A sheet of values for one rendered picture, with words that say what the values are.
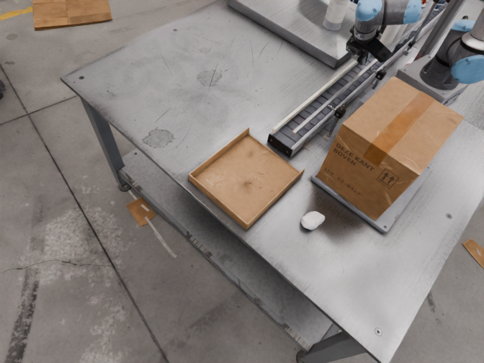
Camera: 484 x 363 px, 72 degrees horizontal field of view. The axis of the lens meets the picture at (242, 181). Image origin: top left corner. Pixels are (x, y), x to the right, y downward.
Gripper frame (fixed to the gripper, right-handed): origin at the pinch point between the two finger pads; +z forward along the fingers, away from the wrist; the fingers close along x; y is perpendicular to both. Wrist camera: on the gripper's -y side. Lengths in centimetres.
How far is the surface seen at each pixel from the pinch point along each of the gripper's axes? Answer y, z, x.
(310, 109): 2.3, -12.0, 31.8
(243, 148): 10, -23, 60
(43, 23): 253, 62, 74
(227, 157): 11, -26, 66
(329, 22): 28.0, 10.0, -13.1
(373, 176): -32, -35, 44
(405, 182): -39, -39, 41
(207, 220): 19, 26, 98
